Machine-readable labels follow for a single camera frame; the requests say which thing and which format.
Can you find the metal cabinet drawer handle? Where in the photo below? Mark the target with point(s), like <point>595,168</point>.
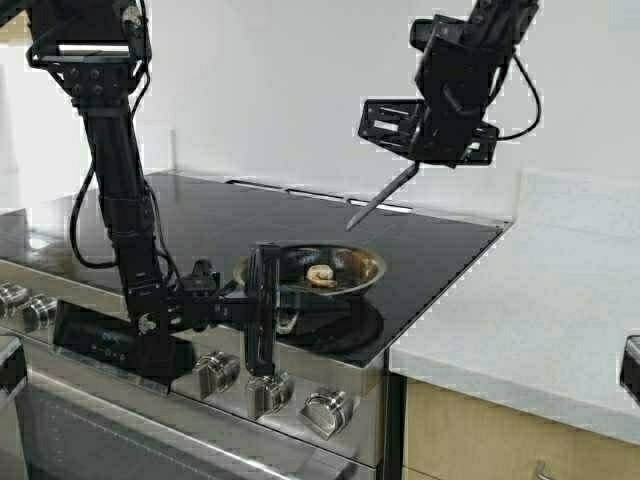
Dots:
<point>541,472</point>

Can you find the stove black display panel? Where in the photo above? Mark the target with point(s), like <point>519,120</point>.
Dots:
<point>110,345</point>

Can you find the black robot base left edge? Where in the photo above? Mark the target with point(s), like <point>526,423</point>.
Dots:
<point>13,364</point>

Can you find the far left stove knob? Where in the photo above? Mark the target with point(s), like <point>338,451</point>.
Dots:
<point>12,297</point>

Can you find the light wood base cabinet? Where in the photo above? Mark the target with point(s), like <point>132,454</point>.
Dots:
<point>448,435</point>

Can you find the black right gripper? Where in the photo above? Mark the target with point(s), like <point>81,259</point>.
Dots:
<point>445,126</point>

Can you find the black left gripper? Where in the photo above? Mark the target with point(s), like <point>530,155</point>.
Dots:
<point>201,301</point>

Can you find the steel frying pan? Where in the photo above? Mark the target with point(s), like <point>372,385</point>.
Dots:
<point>304,310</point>

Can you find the far right stove knob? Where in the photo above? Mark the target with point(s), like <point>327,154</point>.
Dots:
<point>327,412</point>

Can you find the stainless steel electric stove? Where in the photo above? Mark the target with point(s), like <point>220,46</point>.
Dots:
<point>79,422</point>

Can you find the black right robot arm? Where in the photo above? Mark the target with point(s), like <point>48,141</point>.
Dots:
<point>498,25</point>

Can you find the stove knob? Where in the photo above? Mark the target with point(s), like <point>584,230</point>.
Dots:
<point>12,297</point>
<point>39,312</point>
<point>268,394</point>
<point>215,373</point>
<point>327,412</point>

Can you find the black spatula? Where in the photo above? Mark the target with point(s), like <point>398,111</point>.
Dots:
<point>409,173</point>

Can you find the raw white shrimp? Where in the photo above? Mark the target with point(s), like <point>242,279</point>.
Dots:
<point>321,276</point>

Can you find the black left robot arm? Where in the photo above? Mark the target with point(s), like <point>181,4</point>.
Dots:
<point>98,51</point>

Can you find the middle stove knob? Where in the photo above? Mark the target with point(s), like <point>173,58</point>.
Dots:
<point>215,373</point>

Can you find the black robot base right edge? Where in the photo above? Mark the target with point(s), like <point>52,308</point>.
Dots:
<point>629,374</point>

